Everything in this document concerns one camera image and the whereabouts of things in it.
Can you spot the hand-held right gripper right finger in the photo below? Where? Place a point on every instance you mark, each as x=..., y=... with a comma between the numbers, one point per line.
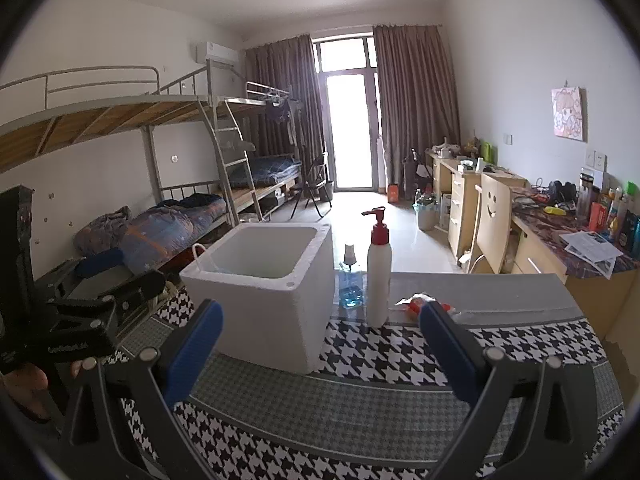
x=445, y=350

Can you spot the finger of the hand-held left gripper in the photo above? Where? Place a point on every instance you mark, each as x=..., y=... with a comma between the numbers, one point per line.
x=145, y=285
x=100, y=262

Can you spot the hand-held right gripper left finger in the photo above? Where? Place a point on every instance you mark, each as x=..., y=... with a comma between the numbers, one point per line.
x=197, y=350

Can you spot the white foam box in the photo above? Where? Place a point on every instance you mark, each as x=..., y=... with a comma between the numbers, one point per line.
x=280, y=320

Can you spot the person's left hand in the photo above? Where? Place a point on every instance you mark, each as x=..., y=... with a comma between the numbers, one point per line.
x=25, y=390

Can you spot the grey orange jacket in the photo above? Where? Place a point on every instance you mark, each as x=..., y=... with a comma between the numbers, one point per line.
x=100, y=232

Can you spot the red snack packet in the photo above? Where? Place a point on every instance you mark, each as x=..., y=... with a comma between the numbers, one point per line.
x=412, y=305

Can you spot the blue patterned quilt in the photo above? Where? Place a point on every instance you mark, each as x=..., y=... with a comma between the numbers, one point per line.
x=165, y=230

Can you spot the white bottle with red pump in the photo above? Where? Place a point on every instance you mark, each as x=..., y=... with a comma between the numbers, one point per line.
x=378, y=285

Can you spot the blue liquid spray bottle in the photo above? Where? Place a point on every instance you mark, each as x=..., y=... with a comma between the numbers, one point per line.
x=351, y=290

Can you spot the houndstooth tablecloth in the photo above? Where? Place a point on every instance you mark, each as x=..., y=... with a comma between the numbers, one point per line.
x=350, y=410

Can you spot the wooden desk with patterned top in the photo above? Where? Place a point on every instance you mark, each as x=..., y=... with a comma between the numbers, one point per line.
x=545, y=265

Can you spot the white trash bin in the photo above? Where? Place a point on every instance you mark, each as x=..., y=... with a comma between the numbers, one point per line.
x=426, y=217

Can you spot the wooden chair with smiley face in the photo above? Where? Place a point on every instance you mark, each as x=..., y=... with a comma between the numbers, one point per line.
x=492, y=220

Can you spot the wooden desk with drawers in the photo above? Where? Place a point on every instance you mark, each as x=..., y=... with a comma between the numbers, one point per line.
x=457, y=210

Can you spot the metal bunk bed with ladder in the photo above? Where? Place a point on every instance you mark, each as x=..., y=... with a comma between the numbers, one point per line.
x=100, y=115

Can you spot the orange bottle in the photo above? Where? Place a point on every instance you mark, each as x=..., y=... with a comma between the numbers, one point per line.
x=393, y=193

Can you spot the dark blue bedding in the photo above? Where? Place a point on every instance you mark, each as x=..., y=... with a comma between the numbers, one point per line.
x=272, y=170

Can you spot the yellow object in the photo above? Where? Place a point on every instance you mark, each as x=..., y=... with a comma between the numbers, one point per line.
x=553, y=210

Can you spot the printed papers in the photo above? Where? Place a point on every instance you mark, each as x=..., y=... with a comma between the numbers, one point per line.
x=592, y=250

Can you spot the black bag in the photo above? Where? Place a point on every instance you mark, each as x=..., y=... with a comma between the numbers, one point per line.
x=417, y=172

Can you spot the black headphones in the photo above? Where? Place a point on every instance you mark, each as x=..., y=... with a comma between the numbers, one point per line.
x=562, y=192

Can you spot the black folding chair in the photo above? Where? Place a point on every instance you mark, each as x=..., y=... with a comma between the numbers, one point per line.
x=315, y=185

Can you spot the green packet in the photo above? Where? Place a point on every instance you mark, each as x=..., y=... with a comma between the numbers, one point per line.
x=487, y=152

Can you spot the row of bottles and boxes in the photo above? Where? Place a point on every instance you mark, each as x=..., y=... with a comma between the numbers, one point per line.
x=615, y=220

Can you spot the dark hanging clothes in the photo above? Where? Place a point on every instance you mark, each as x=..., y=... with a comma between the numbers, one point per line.
x=278, y=110

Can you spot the glass balcony door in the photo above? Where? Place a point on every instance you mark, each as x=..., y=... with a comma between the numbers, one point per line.
x=350, y=135

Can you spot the white air conditioner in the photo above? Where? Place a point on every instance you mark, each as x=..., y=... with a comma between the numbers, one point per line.
x=217, y=52

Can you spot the brown curtain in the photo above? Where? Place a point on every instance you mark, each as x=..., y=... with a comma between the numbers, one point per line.
x=280, y=70
x=415, y=100

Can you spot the small white wall switch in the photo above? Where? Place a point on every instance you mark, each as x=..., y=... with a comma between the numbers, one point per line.
x=508, y=139

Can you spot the white wall socket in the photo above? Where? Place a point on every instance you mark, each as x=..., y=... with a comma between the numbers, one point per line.
x=595, y=160

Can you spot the pink wall picture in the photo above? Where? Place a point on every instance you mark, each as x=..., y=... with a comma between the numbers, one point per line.
x=567, y=112

